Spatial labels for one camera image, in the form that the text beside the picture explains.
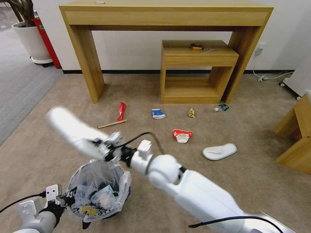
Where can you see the small white object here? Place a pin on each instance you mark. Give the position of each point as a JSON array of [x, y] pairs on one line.
[[99, 2]]

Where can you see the brown snack wrapper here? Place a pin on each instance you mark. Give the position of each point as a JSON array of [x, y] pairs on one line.
[[195, 46]]

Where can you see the white wheeled cabinet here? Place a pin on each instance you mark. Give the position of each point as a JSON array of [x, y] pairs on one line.
[[301, 72]]

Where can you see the red plastic wrapper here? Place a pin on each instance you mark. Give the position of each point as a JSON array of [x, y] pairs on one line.
[[121, 111]]

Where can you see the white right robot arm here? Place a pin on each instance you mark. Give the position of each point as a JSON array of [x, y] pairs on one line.
[[201, 194]]

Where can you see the blue white crushed paper cup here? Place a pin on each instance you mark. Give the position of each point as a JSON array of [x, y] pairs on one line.
[[158, 113]]

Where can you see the red metal cabinet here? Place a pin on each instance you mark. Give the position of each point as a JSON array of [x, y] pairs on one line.
[[49, 46]]

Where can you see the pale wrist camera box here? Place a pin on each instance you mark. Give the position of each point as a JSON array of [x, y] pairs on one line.
[[53, 193], [115, 138]]

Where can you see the yellow crumpled wrapper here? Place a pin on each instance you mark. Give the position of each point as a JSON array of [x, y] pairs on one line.
[[191, 113]]

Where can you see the white wall socket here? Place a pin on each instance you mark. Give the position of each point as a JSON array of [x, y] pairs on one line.
[[259, 51]]

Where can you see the crumpled blue white trash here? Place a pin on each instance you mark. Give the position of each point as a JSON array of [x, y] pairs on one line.
[[103, 197]]

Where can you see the white plant pot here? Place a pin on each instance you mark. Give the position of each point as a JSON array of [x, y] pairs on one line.
[[31, 41]]

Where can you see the large wooden desk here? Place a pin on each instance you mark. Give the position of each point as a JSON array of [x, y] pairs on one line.
[[155, 17]]

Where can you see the brown plant trunk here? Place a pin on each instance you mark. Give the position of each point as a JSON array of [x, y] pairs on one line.
[[24, 12]]

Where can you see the red white crushed paper cup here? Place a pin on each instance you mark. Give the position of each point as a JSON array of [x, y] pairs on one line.
[[182, 136]]

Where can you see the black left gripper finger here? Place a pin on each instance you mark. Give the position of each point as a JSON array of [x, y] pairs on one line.
[[86, 224], [69, 197]]

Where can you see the low wooden furniture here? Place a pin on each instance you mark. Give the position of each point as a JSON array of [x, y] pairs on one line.
[[296, 150]]

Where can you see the small wooden shelf table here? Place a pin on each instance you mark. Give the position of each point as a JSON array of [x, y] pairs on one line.
[[189, 60]]

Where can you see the wooden stick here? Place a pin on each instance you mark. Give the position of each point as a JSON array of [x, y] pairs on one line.
[[111, 124]]

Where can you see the dark round trash bin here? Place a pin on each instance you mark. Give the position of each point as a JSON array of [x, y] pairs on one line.
[[109, 215]]

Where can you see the crushed bottle with green label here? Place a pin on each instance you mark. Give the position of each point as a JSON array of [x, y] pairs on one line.
[[223, 106]]

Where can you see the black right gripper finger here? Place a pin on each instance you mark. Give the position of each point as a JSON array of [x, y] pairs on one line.
[[103, 143], [112, 155]]

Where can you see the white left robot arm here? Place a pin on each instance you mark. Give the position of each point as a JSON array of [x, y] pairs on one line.
[[29, 228]]

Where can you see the clear printed bin bag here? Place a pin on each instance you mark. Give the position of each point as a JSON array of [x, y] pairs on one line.
[[85, 174]]

